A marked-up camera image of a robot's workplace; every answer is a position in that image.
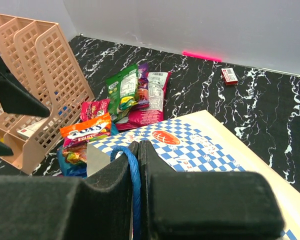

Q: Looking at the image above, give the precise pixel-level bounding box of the green snack packet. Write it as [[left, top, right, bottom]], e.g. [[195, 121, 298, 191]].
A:
[[105, 64, 139, 123]]

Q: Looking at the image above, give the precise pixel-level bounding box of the orange snack packet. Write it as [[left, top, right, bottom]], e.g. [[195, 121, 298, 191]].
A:
[[60, 113, 112, 148]]

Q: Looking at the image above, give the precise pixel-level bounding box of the blue checkered paper bag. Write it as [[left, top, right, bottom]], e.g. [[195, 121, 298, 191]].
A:
[[87, 110, 300, 240]]

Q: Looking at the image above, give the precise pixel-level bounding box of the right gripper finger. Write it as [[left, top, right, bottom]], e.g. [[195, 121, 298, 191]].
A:
[[138, 140, 285, 240], [0, 142, 139, 240]]

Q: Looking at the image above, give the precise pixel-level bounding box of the red snack packet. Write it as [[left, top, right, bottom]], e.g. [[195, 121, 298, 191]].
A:
[[80, 98, 110, 122]]

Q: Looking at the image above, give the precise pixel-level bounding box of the purple candy bag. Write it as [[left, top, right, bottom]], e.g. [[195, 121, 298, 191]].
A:
[[132, 63, 149, 110]]

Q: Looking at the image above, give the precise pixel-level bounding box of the pink tape strip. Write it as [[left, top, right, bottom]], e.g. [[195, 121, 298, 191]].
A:
[[182, 51, 222, 62]]

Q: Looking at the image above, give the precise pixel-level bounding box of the red white small box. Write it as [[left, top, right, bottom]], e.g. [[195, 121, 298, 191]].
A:
[[221, 67, 239, 86]]

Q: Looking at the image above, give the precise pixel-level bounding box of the red white box in organizer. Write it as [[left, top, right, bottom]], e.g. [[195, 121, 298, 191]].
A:
[[17, 118, 47, 140]]

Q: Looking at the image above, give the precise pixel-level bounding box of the pink chips bag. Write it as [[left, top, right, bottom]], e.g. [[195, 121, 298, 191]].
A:
[[115, 72, 171, 131]]

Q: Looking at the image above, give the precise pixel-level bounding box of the blue gummy snack bag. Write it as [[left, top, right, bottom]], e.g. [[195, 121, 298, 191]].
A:
[[56, 122, 120, 179]]

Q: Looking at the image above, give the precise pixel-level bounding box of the orange plastic desk organizer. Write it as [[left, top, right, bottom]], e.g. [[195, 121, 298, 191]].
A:
[[0, 14, 94, 174]]

